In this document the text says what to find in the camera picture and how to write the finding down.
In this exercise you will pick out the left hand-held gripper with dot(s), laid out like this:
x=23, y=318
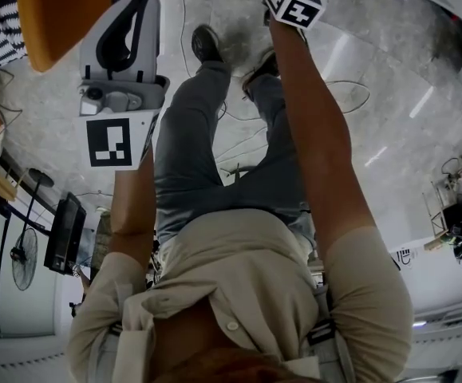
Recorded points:
x=109, y=142

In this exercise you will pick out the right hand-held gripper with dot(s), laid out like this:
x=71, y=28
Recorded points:
x=294, y=2

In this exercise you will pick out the person's left forearm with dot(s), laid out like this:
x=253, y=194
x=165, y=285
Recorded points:
x=131, y=206

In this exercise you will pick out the person's right forearm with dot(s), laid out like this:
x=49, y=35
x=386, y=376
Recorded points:
x=318, y=134

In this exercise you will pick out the orange sofa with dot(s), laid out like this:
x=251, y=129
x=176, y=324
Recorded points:
x=63, y=14

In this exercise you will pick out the person's left shoe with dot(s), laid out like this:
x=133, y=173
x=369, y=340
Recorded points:
x=206, y=44

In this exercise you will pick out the person's grey trousers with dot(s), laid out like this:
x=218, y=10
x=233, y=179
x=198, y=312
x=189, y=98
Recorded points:
x=190, y=154

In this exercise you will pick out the black monitor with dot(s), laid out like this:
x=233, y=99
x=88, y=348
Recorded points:
x=65, y=234

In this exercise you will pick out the person's beige shirt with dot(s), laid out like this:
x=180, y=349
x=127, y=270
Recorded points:
x=246, y=269

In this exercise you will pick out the light wooden slat frame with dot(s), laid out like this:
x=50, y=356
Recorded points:
x=1, y=186

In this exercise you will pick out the black pedestal fan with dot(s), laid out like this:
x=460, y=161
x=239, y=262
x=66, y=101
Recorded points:
x=25, y=259

